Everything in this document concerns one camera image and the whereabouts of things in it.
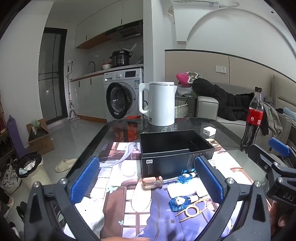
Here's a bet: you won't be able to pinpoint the woven basket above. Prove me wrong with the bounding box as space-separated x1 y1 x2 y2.
174 97 189 118

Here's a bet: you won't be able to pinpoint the black jacket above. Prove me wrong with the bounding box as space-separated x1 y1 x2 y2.
191 78 255 121

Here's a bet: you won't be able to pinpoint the dark glass door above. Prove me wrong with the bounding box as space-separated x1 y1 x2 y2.
38 27 67 121

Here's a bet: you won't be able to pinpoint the white kitchen counter cabinets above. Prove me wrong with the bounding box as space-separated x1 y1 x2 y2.
69 70 108 122

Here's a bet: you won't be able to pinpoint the grey garment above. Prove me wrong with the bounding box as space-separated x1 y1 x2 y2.
261 102 284 137

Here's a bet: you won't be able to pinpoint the pink cloth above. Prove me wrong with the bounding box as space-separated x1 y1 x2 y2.
176 72 192 88

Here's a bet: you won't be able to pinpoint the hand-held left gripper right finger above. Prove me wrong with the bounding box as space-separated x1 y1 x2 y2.
194 156 271 241

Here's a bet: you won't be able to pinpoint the black pressure cooker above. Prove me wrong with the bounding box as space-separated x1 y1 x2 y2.
110 50 133 67

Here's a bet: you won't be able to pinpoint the shoe rack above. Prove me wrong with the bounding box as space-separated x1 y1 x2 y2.
0 97 16 163

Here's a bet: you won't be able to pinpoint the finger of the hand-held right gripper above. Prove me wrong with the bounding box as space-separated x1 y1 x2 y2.
248 144 296 207
268 137 296 160

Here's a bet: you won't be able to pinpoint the yellow plastic tool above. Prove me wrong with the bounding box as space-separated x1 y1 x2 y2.
176 197 210 223

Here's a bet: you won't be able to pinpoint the purple yoga mat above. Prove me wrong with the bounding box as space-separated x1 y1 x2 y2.
6 115 26 158

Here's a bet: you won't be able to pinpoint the range hood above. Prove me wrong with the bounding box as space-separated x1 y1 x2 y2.
105 20 144 39

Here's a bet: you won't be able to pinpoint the white plastic bag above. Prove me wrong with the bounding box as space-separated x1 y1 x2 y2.
1 162 22 194

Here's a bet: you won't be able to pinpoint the white electric kettle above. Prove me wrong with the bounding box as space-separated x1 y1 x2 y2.
138 82 178 127

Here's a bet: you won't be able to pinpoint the white wall cabinets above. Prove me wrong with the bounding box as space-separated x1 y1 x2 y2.
75 0 144 49

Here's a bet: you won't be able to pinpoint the mop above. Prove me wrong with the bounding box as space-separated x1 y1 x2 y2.
67 65 80 121

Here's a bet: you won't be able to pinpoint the trash bin with black bag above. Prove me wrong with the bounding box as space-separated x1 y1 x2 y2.
14 152 43 186

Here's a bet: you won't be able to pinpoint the person's right hand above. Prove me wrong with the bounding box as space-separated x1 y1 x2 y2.
269 200 296 234

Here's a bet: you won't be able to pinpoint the beige sofa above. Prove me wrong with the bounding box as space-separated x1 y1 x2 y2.
194 74 296 149

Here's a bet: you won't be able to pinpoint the white washing machine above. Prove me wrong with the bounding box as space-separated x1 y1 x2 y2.
103 68 145 122

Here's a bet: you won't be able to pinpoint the cola bottle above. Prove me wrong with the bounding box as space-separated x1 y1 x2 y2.
240 86 264 152

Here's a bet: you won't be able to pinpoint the blue figurine packet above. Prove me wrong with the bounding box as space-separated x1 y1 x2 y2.
178 173 197 183
169 196 192 212

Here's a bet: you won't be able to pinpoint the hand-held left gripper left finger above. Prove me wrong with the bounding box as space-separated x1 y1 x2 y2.
23 156 109 241

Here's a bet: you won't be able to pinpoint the black cardboard box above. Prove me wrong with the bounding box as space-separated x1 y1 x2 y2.
139 129 215 179

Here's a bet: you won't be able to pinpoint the beige slipper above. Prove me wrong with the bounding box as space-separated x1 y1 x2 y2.
55 159 77 173

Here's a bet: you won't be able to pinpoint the clear handle screwdriver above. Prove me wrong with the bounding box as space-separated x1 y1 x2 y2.
142 176 179 191

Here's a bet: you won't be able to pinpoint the printed desk mat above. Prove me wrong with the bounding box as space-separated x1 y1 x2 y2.
62 139 255 241

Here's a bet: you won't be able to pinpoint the patterned cloth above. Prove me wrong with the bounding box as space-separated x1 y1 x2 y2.
187 71 204 84

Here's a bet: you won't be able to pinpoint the brown cardboard box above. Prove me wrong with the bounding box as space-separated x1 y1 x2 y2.
26 119 55 155

